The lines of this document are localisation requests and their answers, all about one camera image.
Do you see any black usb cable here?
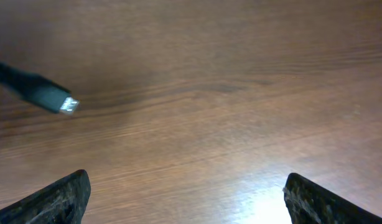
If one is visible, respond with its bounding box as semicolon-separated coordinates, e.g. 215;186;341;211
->
0;58;81;115

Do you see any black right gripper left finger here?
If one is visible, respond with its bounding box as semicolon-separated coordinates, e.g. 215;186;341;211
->
0;169;91;224

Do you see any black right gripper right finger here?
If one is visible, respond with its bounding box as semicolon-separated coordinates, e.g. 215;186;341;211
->
283;172;382;224

